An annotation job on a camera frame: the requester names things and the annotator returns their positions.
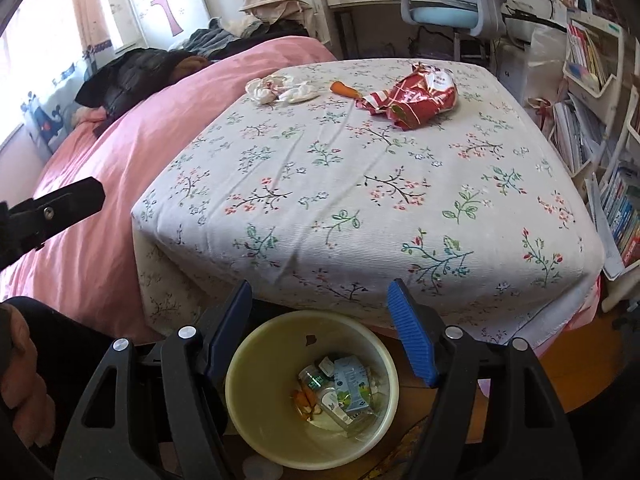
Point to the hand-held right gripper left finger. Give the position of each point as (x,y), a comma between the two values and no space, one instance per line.
(232,320)

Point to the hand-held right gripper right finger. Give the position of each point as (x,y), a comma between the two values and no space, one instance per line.
(412,330)

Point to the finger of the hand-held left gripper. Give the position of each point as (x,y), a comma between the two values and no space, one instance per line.
(75,197)

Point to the cream plastic bin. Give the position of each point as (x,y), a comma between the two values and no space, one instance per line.
(270,350)

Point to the blue milk carton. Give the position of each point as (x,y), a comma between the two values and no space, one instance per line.
(352,385)

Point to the clear plastic cup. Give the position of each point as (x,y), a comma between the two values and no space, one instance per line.
(350,415)

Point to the person's left hand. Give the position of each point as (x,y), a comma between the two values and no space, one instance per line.
(25,385)

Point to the pink bed sheet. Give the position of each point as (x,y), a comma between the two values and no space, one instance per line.
(125,150)

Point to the blue printed cushion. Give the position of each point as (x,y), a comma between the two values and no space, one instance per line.
(45,120)

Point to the small bottle green label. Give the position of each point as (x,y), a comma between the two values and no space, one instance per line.
(311,379)

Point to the person's dark clothing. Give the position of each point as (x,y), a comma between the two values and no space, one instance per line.
(75,325)

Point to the black padded jacket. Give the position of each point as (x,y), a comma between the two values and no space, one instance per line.
(135,80)

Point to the floral tablecloth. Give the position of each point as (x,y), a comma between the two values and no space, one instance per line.
(350,200)

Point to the pink curtain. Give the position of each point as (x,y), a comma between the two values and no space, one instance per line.
(87,5)

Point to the pile of clothes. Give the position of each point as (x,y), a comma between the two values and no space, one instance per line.
(215,40)

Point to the stained crumpled white tissue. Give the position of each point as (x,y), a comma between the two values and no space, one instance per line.
(262,89)

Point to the red snack bag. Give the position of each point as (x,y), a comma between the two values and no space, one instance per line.
(420,97)

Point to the small crumpled white tissue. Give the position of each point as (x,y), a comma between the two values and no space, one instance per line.
(300,92)

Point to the row of books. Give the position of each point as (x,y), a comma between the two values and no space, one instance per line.
(620,210)

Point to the orange carrot piece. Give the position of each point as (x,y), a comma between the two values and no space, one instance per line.
(342,88)

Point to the beige folded cloth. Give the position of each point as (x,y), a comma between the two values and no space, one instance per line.
(275,5)

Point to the white plastic bag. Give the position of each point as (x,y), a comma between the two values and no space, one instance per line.
(547,60)

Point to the white bookshelf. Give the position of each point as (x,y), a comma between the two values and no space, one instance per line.
(590,82)

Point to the blue office chair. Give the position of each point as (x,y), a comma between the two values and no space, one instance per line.
(440,15)

